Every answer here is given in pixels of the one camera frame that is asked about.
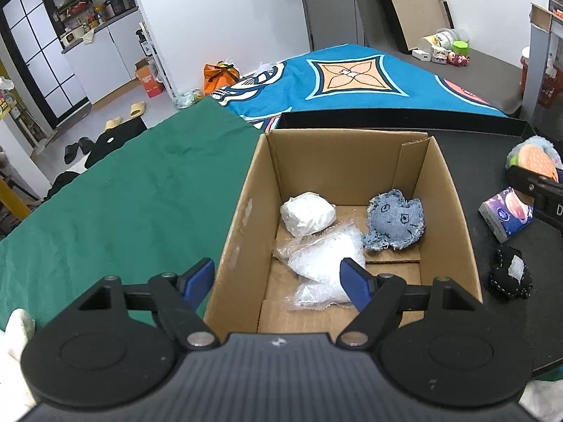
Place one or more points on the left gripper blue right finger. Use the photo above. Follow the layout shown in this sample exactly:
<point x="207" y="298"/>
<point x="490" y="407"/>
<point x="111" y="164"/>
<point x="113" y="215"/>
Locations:
<point x="358" y="283"/>

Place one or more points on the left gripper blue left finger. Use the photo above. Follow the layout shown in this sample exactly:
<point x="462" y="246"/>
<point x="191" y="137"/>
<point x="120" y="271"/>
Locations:
<point x="196" y="283"/>

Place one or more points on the orange burger plush toy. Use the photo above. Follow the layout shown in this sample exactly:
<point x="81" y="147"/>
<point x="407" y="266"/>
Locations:
<point x="532" y="158"/>

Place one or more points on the purple tissue pack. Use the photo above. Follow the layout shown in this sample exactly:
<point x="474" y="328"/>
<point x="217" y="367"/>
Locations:
<point x="506" y="214"/>

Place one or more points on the clear plastic bubble bag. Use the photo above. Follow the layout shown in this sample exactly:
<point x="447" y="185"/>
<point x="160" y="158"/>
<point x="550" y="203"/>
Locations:
<point x="316" y="259"/>

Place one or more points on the grey round plush toy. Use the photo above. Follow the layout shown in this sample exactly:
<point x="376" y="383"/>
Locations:
<point x="544" y="144"/>

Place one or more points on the blue denim fabric piece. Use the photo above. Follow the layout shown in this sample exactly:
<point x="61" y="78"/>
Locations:
<point x="393" y="222"/>

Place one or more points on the white soft ball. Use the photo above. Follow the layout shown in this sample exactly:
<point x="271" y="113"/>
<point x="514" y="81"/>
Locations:
<point x="307" y="214"/>

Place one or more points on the black stitched fabric pouch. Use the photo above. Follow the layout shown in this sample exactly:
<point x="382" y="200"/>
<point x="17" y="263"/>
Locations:
<point x="509" y="277"/>

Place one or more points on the green cloth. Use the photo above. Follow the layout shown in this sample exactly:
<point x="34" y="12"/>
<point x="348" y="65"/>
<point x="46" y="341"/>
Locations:
<point x="162" y="202"/>

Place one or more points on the brown cardboard box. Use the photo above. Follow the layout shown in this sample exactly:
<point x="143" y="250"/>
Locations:
<point x="271" y="282"/>

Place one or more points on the red basket under desk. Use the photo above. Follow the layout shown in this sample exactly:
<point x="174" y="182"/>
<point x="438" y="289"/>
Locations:
<point x="552" y="79"/>

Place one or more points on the black slippers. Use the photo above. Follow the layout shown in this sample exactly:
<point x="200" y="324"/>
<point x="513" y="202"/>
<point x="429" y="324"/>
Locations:
<point x="83" y="144"/>

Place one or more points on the white desk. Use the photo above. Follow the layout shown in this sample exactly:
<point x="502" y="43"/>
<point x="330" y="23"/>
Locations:
<point x="546" y="33"/>

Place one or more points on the green cup on bench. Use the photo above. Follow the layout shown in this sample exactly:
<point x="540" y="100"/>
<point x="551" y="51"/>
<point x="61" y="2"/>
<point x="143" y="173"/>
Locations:
<point x="460" y="47"/>

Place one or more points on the yellow slipper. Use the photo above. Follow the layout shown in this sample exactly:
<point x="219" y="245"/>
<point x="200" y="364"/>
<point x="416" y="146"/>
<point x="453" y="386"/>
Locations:
<point x="137" y="109"/>
<point x="113" y="123"/>

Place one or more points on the white jar on bench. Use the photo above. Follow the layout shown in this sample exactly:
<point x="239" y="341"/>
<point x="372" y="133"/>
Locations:
<point x="444" y="38"/>

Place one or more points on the blue patterned blanket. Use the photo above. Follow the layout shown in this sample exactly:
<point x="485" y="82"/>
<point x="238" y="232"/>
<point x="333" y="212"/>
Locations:
<point x="344" y="77"/>

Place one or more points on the yellow side table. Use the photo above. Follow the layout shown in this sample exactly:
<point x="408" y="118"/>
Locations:
<point x="10" y="148"/>

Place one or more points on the orange bag on floor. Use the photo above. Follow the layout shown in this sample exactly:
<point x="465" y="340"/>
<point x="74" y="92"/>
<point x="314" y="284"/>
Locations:
<point x="219" y="75"/>

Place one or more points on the white cloth on lap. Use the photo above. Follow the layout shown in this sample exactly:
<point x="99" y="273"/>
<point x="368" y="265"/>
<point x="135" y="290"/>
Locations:
<point x="16" y="398"/>

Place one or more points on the orange cardboard box on floor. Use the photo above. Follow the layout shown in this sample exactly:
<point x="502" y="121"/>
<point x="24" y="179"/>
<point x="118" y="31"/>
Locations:
<point x="144" y="72"/>

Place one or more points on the white kitchen cabinet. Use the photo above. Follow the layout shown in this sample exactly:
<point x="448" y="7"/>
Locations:
<point x="108" y="62"/>

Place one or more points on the large brown framed board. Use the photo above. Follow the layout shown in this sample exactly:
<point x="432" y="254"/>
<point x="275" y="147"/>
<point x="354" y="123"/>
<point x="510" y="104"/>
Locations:
<point x="411" y="20"/>

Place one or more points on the grey bench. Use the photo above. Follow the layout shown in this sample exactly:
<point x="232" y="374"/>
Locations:
<point x="335" y="22"/>

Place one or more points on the black framed glass door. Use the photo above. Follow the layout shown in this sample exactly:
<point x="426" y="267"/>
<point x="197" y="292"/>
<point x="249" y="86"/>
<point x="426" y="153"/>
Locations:
<point x="36" y="51"/>

